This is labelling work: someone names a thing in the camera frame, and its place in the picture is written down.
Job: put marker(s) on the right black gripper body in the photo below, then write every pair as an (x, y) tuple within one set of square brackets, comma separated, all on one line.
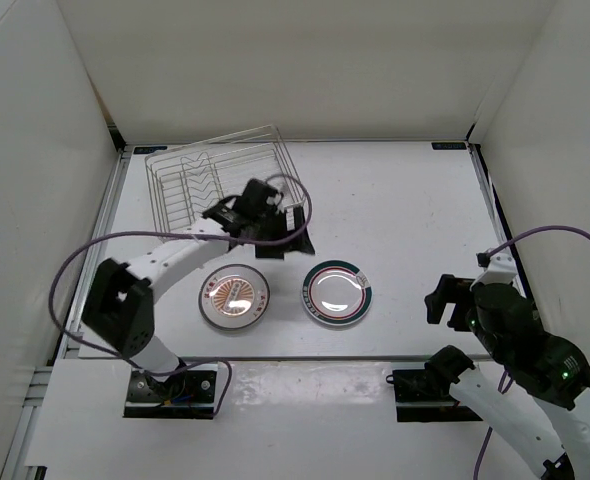
[(456, 290)]

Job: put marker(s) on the orange sunburst plate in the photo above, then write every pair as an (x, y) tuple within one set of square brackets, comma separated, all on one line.
[(233, 303), (240, 270)]

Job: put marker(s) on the green rimmed plate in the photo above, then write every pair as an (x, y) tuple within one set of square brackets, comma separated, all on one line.
[(336, 294)]

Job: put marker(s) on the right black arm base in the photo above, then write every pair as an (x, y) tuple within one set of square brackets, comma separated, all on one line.
[(416, 401)]

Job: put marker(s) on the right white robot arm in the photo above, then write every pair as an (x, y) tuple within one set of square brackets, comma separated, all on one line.
[(551, 369)]

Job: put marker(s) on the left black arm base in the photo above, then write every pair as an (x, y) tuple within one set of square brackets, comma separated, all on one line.
[(190, 397)]

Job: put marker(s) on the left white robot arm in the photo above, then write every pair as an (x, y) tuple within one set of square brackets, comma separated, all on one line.
[(120, 305)]

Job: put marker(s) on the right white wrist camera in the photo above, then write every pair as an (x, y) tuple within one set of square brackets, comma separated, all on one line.
[(498, 268)]

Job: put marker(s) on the wire dish rack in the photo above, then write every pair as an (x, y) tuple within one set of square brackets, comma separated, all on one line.
[(186, 180)]

